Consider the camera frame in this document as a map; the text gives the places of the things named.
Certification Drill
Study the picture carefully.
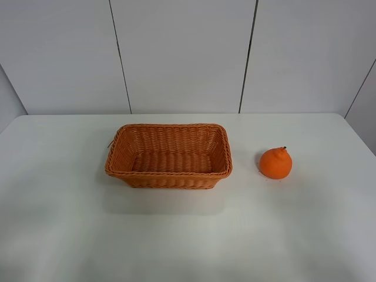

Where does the orange with stem knob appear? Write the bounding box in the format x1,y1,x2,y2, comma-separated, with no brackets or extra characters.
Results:
258,146,293,179

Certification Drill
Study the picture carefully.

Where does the orange woven rectangular basket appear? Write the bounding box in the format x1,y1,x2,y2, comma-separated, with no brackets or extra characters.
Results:
105,123,233,189

